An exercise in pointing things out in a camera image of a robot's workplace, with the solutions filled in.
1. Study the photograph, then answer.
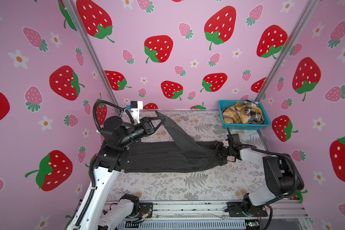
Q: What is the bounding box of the dark grey pinstriped shirt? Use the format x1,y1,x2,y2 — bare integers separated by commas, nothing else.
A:
123,111,227,173

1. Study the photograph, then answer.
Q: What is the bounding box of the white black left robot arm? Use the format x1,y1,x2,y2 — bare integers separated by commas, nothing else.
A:
67,116,165,230

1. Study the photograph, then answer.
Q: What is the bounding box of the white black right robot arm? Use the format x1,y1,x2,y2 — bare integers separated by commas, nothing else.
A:
225,133,304,217

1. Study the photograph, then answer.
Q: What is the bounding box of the teal plastic basket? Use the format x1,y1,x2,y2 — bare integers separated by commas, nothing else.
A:
218,100,271,130

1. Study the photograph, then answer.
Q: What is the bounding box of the yellow plaid shirt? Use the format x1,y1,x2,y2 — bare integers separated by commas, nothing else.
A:
222,101,263,125

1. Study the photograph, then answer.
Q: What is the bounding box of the grey white plaid shirt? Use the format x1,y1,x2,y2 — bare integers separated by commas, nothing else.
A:
240,100,265,125

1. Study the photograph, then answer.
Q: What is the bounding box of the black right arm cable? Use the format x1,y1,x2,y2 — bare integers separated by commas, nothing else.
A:
227,128,301,230

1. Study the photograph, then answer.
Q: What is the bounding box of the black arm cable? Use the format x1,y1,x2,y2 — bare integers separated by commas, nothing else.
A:
74,99,136,228
227,128,301,230

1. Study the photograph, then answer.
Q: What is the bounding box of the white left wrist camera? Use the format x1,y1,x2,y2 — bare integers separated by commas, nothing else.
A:
124,101,143,124

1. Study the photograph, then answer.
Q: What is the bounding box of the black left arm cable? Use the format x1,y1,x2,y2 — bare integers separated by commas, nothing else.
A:
74,99,136,228

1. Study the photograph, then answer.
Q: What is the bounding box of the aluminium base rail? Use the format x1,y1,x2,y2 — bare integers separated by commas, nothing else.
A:
70,199,314,230

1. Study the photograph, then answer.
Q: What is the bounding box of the aluminium frame post left corner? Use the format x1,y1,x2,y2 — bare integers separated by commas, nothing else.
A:
63,0,119,105

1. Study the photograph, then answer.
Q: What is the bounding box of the aluminium frame post corner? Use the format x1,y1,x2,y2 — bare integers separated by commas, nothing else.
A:
256,0,320,101
63,0,119,105

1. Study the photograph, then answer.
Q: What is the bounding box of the aluminium frame post right corner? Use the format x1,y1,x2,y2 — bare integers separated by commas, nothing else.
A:
256,0,320,101

